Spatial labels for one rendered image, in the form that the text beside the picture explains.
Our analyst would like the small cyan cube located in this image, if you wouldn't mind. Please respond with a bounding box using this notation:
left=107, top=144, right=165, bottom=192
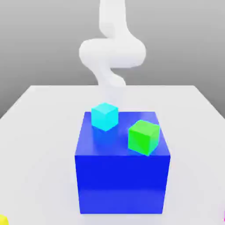
left=91, top=102, right=119, bottom=132

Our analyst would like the small green cube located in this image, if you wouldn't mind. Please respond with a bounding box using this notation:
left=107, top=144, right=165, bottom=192
left=127, top=119, right=160, bottom=156

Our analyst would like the large blue box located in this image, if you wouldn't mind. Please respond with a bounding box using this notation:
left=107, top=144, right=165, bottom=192
left=74, top=111, right=171, bottom=215

